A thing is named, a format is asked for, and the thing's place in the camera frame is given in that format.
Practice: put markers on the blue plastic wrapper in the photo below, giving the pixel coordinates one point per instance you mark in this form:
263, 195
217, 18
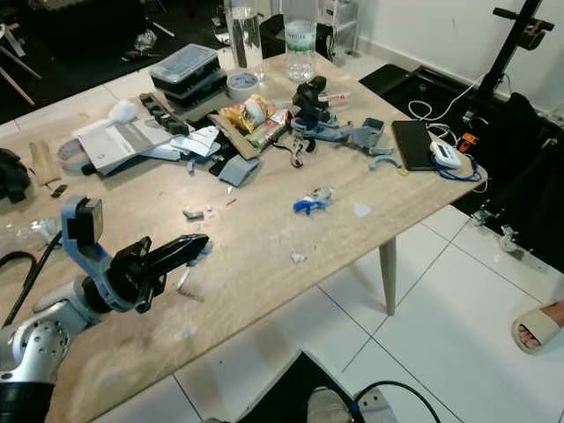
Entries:
308, 206

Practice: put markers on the clear plastic water bottle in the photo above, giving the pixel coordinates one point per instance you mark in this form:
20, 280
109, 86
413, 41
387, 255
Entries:
244, 35

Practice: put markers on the grey printed wedge part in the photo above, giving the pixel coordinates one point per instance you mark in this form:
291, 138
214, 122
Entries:
238, 170

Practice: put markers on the grey tape roll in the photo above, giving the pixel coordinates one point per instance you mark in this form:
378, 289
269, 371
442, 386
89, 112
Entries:
66, 154

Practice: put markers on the white fluffy ball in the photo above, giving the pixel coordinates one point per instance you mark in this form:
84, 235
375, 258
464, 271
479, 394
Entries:
123, 111

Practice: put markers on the brown paper sleeve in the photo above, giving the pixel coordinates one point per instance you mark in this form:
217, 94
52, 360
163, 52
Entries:
46, 163

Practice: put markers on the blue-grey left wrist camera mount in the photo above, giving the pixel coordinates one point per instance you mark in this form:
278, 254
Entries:
84, 238

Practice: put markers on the grey crumpled scrap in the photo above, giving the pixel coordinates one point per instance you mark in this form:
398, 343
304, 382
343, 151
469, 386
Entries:
192, 213

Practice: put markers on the black metal stand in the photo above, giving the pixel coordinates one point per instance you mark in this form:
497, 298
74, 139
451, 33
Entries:
507, 48

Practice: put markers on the grey robot foot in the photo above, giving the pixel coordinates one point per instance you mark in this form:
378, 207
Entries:
326, 407

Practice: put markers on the crumpled clear plastic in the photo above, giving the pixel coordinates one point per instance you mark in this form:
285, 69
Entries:
40, 231

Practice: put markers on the black cloth-wrapped object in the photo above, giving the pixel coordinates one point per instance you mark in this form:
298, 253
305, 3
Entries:
13, 176

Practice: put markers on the white handheld device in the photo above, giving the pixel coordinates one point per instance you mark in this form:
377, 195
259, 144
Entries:
446, 154

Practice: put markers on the grey white booklet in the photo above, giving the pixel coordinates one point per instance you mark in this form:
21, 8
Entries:
119, 141

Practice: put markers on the small white scrap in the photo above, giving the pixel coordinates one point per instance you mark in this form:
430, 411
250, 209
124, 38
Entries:
297, 257

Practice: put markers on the clear triangular plastic scrap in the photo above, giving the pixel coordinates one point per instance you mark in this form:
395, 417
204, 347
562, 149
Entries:
361, 211

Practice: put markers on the person foot beige sandal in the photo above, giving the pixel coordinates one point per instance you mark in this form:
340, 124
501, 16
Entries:
538, 328

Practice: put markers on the black floor mat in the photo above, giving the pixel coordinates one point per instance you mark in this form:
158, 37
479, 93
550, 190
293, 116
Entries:
405, 84
282, 388

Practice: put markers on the black spare gripper tool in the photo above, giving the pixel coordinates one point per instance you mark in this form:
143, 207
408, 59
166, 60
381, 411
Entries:
311, 97

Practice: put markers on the small orange clip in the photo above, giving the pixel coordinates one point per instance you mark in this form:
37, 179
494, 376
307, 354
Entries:
468, 139

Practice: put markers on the wooden table leg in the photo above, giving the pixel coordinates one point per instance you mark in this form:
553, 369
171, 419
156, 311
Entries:
388, 278

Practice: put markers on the black container clear lid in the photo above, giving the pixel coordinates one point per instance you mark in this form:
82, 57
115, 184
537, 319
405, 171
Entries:
183, 63
194, 92

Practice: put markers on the black fabric bag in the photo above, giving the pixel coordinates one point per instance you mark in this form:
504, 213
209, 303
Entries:
529, 167

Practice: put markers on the black tablet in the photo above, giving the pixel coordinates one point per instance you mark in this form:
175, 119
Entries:
412, 144

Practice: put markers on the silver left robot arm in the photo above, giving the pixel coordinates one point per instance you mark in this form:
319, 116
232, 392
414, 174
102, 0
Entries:
35, 344

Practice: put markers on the black toothed track part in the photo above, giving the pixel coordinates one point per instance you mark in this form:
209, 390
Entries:
163, 115

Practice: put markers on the yellow snack packet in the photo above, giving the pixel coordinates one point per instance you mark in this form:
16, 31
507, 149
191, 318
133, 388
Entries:
247, 112

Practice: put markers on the folded white paper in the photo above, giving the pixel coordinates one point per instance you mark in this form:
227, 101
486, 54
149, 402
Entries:
192, 144

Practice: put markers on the green label water bottle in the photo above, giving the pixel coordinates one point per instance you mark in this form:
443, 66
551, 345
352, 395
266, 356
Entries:
300, 44

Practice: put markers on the black curved hook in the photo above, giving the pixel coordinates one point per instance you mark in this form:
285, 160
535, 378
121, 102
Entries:
18, 256

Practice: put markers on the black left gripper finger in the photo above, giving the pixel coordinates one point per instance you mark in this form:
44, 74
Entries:
172, 263
178, 244

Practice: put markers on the green red snack packet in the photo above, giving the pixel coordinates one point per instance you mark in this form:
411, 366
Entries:
271, 129

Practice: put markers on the blue-grey printed bracket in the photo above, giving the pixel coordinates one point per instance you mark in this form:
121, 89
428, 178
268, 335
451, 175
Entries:
344, 132

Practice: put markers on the white tape roll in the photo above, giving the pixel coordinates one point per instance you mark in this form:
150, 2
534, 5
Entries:
233, 88

